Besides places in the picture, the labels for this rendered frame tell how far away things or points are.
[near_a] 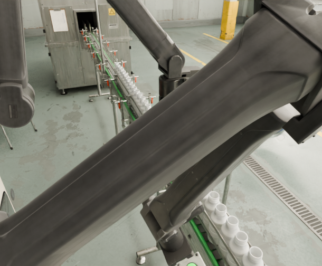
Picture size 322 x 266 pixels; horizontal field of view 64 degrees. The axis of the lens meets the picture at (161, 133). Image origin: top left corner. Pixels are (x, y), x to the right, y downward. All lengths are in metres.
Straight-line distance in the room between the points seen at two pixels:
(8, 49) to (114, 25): 4.07
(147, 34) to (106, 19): 3.99
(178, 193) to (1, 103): 0.40
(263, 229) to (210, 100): 2.31
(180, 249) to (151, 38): 0.50
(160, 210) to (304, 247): 2.07
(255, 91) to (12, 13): 0.50
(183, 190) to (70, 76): 4.42
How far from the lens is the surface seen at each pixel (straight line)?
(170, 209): 0.45
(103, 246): 2.26
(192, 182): 0.39
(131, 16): 0.61
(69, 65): 4.69
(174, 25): 10.96
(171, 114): 0.18
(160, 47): 0.63
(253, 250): 0.86
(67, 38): 4.59
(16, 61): 0.61
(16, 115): 0.63
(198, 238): 1.06
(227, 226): 0.89
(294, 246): 2.45
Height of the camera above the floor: 1.83
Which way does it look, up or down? 32 degrees down
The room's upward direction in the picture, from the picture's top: straight up
